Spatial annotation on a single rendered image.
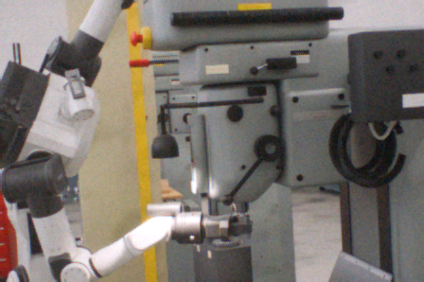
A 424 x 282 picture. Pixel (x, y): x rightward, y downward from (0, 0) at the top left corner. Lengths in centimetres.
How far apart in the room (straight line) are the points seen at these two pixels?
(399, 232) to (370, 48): 55
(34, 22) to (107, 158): 744
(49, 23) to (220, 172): 919
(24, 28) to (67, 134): 892
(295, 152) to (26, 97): 76
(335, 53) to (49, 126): 81
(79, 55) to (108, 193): 155
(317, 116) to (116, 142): 187
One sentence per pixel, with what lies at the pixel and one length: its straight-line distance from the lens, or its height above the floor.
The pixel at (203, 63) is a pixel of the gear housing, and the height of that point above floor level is 168.
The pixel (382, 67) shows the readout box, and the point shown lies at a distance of 161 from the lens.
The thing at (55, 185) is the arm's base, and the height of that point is 139.
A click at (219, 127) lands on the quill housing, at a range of 176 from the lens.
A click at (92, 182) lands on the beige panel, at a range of 353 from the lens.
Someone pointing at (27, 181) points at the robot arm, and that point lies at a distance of 185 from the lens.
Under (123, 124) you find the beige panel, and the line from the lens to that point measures 353.
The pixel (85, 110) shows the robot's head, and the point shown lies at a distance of 187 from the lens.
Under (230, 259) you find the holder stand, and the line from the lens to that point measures 216.
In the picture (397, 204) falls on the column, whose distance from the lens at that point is 188.
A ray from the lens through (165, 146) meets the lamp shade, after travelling 175.
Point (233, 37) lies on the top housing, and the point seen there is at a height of 174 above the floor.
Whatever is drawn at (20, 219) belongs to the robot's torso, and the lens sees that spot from 225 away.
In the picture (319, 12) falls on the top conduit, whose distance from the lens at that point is 177.
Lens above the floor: 161
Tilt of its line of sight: 4 degrees down
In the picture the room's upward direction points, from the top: 4 degrees counter-clockwise
